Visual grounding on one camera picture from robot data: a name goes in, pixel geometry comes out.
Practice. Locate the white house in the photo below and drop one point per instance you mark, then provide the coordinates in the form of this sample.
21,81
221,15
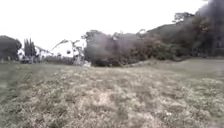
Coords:
65,50

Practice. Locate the dense wood of trees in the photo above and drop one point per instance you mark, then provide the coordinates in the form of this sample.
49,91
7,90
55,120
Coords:
160,43

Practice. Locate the small white building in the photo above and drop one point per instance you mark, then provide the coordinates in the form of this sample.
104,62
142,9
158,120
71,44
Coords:
41,52

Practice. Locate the dark tall cypress trees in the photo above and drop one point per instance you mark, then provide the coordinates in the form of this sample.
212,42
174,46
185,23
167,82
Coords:
29,48

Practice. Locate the dark round tree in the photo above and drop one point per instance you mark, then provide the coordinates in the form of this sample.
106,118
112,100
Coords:
8,47

